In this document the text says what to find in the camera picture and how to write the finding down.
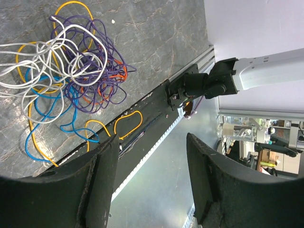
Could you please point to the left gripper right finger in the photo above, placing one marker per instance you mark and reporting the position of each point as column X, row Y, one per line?
column 228, row 194

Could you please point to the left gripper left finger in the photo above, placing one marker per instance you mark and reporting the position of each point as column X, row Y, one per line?
column 77, row 194

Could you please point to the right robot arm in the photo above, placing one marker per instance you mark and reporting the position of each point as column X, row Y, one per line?
column 230, row 76

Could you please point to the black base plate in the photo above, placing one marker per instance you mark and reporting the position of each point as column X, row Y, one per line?
column 138, row 130

